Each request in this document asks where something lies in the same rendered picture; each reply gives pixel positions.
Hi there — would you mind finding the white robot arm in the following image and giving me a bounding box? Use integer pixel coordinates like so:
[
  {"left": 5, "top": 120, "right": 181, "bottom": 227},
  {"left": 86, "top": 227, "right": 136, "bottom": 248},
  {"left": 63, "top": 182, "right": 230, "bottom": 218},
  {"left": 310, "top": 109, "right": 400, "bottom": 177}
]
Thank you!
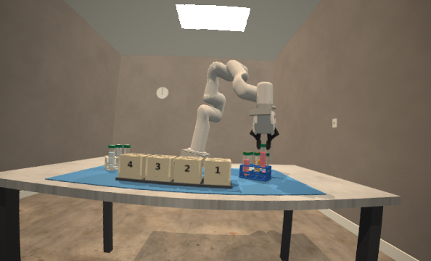
[{"left": 187, "top": 60, "right": 276, "bottom": 154}]

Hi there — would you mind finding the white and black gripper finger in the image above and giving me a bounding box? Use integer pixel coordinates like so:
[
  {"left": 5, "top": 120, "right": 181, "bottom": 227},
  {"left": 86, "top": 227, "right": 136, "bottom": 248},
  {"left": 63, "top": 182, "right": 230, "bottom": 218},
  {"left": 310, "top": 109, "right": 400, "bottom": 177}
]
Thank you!
[
  {"left": 266, "top": 127, "right": 279, "bottom": 150},
  {"left": 250, "top": 130, "right": 261, "bottom": 149}
]

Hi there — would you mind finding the beige bucket adapter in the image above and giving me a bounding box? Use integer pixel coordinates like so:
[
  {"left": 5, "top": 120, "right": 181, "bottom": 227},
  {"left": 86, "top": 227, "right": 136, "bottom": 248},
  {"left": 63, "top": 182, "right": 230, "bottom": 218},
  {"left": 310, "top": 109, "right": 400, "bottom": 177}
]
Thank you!
[
  {"left": 204, "top": 158, "right": 231, "bottom": 186},
  {"left": 118, "top": 153, "right": 152, "bottom": 180},
  {"left": 145, "top": 155, "right": 177, "bottom": 182},
  {"left": 174, "top": 157, "right": 203, "bottom": 184}
]

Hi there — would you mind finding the beige tube rack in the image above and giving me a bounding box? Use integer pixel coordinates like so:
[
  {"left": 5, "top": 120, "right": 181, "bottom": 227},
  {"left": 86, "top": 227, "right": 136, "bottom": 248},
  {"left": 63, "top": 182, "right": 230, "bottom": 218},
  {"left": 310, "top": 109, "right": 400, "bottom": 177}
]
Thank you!
[{"left": 104, "top": 156, "right": 119, "bottom": 170}]

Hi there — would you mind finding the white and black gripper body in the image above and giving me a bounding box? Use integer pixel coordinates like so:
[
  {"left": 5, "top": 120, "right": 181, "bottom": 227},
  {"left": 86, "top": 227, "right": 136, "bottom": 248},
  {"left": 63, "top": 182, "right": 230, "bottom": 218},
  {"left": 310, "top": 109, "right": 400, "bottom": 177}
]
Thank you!
[{"left": 253, "top": 110, "right": 276, "bottom": 134}]

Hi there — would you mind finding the blue bench mat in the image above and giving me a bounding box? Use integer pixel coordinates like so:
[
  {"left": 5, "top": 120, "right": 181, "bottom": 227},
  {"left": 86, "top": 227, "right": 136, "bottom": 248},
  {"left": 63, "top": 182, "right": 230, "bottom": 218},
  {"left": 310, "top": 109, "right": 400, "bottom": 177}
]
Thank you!
[{"left": 45, "top": 165, "right": 327, "bottom": 196}]

